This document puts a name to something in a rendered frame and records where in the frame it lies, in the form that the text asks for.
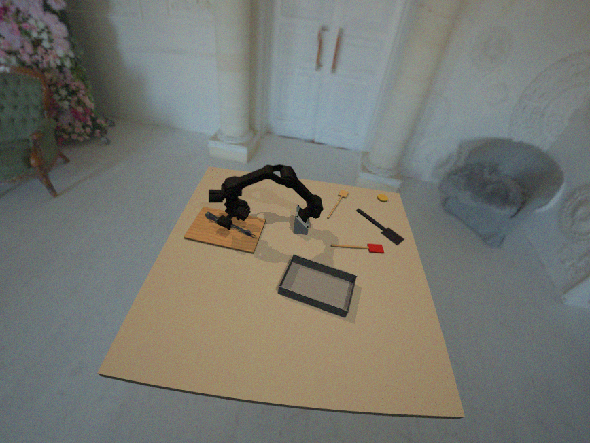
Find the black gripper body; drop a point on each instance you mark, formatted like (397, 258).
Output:
(226, 221)

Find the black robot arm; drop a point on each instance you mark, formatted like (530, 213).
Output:
(231, 189)

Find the dark grey roasting tin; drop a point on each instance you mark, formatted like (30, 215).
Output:
(318, 285)

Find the black spatula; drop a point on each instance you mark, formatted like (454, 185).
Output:
(387, 232)

